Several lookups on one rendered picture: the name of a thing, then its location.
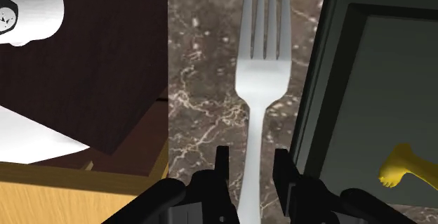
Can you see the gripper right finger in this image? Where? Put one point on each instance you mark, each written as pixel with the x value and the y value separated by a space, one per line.
pixel 297 196

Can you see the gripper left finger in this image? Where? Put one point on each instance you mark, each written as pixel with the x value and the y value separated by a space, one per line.
pixel 205 185

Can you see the yellow toy figure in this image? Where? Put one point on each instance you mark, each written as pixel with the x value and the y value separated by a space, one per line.
pixel 402 165

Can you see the silver fork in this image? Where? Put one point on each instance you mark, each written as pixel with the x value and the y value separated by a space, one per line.
pixel 261 79

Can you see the dark rectangular tray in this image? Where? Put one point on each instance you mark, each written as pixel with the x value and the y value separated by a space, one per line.
pixel 386 89

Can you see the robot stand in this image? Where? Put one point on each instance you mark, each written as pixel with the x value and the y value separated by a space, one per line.
pixel 102 62

